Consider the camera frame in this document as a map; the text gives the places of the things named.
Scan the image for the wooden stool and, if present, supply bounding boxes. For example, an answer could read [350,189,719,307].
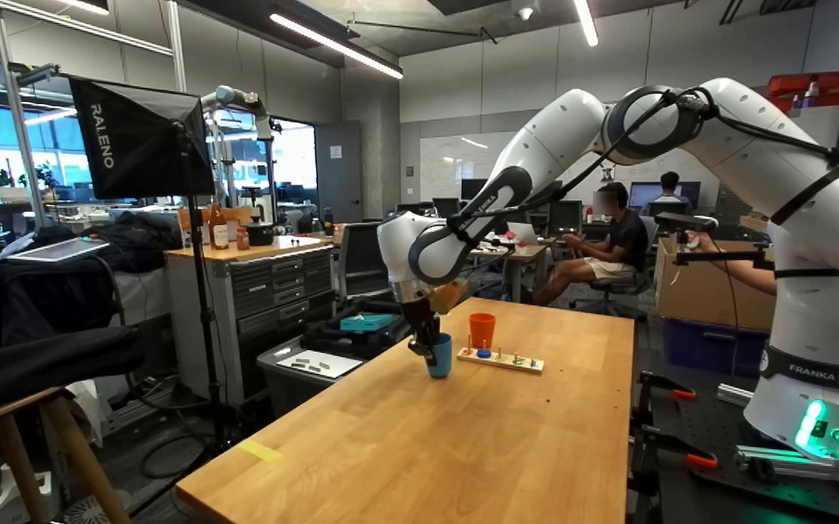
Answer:
[0,384,133,524]

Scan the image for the orange plastic cup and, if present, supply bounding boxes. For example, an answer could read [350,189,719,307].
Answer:
[467,310,499,361]

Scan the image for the blue plastic cup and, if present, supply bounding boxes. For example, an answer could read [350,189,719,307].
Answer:
[422,332,457,380]

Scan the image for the grey door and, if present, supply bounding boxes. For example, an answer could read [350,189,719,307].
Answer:
[315,118,366,223]

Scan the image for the grey tool cabinet wooden top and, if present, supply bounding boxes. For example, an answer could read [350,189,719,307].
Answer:
[164,233,339,408]

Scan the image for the black light stand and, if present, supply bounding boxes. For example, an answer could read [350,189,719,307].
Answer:
[184,192,228,409]

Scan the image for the wooden office table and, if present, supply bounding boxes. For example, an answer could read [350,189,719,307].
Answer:
[467,237,551,304]

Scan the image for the black office chair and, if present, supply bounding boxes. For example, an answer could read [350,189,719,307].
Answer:
[334,217,394,301]

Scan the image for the blue plastic bin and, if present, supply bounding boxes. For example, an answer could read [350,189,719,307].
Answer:
[658,316,768,380]

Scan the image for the seated person in dark shirt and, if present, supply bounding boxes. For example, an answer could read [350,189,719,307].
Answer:
[527,181,653,307]

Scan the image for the orange handled clamp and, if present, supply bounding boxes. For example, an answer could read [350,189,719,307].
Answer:
[643,431,726,476]
[634,368,701,408]

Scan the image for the orange bottles on cabinet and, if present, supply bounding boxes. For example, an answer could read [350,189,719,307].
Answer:
[205,204,254,252]

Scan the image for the long ceiling light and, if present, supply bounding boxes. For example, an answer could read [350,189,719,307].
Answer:
[572,0,604,50]
[264,9,407,83]

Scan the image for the large cardboard box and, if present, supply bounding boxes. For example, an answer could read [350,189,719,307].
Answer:
[653,236,781,336]

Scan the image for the pile of black clothing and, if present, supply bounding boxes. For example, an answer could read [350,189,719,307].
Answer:
[0,246,123,357]

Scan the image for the black computer monitor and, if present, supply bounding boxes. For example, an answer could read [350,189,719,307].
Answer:
[457,173,489,204]

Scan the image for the black padded bench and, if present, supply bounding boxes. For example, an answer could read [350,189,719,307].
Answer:
[0,323,149,421]

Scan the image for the black softbox light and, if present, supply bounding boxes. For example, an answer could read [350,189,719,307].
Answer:
[68,76,219,204]

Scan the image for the person at monitor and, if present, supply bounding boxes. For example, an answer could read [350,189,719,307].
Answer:
[653,168,688,205]

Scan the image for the wall whiteboard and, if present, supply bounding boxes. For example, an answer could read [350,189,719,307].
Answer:
[417,124,519,204]

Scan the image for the grey equipment case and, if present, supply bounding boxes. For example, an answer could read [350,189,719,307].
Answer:
[256,336,366,416]

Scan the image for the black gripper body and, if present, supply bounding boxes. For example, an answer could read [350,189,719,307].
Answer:
[397,291,442,355]

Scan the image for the white strip with coloured dots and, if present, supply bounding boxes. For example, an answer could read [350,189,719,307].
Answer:
[455,344,547,379]

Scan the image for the yellow tape piece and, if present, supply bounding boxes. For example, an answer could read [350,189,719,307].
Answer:
[237,440,285,464]

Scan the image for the black bag with teal item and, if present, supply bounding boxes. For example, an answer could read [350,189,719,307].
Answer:
[301,297,422,364]

